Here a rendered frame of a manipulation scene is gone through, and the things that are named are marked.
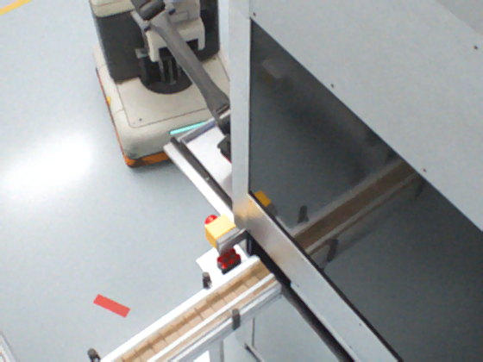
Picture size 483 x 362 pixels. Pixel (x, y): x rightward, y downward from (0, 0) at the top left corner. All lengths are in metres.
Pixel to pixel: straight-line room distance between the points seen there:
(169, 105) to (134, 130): 0.21
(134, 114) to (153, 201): 0.41
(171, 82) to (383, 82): 2.25
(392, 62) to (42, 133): 2.67
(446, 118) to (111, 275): 2.22
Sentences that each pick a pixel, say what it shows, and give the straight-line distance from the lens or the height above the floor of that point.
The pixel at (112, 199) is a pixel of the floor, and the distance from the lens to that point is 3.14.
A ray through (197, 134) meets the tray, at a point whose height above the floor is 0.89.
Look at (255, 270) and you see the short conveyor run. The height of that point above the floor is 0.93.
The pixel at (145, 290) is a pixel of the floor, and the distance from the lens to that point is 2.91.
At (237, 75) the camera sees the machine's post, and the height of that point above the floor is 1.62.
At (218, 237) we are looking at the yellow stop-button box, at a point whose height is 1.03.
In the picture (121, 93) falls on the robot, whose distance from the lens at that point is 3.14.
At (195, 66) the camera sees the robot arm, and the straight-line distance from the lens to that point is 1.87.
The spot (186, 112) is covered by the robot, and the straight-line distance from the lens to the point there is 3.03.
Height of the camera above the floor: 2.64
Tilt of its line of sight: 57 degrees down
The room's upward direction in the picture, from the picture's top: 1 degrees counter-clockwise
